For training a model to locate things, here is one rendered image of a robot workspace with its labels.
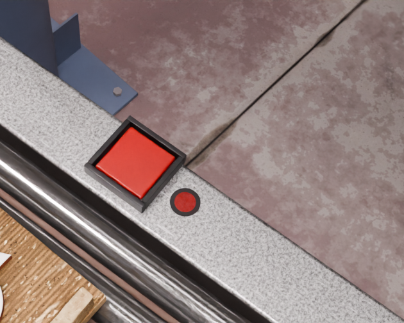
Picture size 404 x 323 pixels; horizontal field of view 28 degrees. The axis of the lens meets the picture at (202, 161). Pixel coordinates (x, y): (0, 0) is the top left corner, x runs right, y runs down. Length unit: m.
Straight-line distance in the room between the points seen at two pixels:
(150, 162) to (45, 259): 0.15
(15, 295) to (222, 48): 1.34
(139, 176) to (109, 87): 1.13
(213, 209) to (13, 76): 0.27
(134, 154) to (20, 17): 0.78
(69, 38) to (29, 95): 1.05
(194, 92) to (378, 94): 0.46
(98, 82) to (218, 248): 1.18
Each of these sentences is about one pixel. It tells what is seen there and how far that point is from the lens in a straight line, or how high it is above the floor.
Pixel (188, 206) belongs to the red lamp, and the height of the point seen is 0.92.
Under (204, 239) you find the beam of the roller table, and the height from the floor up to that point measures 0.92.
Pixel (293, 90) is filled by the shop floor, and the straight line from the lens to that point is 2.00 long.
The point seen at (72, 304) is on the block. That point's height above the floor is 0.96.
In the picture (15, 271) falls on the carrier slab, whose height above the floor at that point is 0.94.
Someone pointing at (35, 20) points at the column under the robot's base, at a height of 0.38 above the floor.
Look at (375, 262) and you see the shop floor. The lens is 1.86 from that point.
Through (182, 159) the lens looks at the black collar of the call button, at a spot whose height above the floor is 0.93.
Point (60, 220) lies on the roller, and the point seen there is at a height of 0.91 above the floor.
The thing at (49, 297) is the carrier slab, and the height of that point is 0.94.
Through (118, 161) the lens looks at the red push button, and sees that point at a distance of 0.83.
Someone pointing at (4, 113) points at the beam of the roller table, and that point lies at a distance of 0.89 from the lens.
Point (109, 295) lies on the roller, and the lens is 0.79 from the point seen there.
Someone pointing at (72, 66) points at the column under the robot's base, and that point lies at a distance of 1.98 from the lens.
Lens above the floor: 1.68
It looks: 64 degrees down
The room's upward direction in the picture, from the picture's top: 11 degrees clockwise
